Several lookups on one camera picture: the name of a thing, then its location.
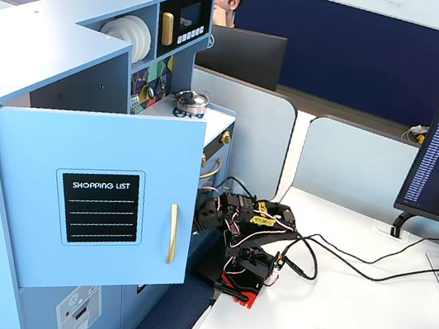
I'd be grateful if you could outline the silver toy pot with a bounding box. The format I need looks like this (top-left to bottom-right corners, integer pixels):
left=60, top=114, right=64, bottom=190
left=171, top=86, right=214, bottom=118

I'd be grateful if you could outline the yellow object with white cables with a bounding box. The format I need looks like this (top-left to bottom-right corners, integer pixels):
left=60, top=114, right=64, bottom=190
left=400, top=121, right=430, bottom=144

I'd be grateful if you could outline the long black looped cable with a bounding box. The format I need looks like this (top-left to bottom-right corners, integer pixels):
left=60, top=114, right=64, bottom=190
left=281, top=233, right=439, bottom=301

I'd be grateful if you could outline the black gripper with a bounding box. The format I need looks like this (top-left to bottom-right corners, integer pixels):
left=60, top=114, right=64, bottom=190
left=191, top=187, right=257, bottom=241

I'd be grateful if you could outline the gold oven handle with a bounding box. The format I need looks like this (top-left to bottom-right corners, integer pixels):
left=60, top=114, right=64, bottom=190
left=199, top=153, right=224, bottom=182

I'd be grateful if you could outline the white desk cable grommet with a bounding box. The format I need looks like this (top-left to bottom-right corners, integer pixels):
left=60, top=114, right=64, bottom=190
left=373, top=222, right=405, bottom=242

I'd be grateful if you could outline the white plate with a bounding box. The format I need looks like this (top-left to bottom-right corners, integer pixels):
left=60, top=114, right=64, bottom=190
left=114, top=14, right=152, bottom=64
left=121, top=13, right=157, bottom=61

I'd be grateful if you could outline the gold cabinet door handle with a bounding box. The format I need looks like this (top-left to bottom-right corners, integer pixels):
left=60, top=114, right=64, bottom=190
left=161, top=202, right=184, bottom=266

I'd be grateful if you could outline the blue shopping list cabinet door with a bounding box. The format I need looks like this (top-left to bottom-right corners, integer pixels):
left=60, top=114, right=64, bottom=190
left=0, top=87, right=210, bottom=313

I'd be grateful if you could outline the red robot base clamp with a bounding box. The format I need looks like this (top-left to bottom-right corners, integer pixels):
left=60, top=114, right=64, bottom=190
left=210, top=272, right=265, bottom=312

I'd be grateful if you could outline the white plates stack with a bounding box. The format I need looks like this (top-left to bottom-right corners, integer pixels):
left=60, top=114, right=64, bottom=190
left=96, top=14, right=145, bottom=64

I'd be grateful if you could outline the wide black monitor back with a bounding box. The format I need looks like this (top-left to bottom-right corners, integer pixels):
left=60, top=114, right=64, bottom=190
left=192, top=22, right=289, bottom=94

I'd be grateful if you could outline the blue toy kitchen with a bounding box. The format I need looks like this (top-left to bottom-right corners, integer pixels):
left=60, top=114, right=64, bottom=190
left=0, top=0, right=257, bottom=329

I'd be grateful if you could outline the gold microwave handle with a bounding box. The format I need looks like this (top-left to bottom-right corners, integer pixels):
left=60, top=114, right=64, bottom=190
left=158, top=12, right=178, bottom=47

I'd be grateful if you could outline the green controller board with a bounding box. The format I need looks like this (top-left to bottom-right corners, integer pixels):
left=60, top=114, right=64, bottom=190
left=274, top=251, right=288, bottom=272

